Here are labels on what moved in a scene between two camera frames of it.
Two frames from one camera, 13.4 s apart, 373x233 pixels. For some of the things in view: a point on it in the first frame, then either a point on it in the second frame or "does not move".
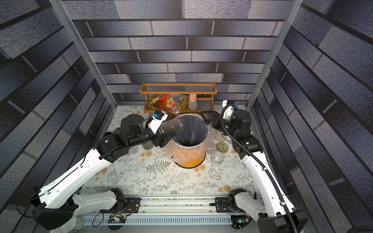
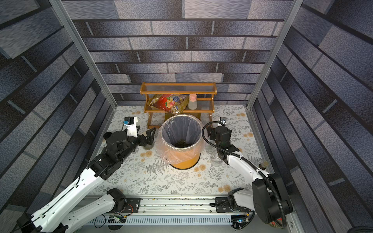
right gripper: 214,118 to 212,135
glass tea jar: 216,158 does not move
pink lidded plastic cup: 193,101 does not move
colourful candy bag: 173,103 does not move
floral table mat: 143,169 does not move
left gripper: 158,141 to 144,142
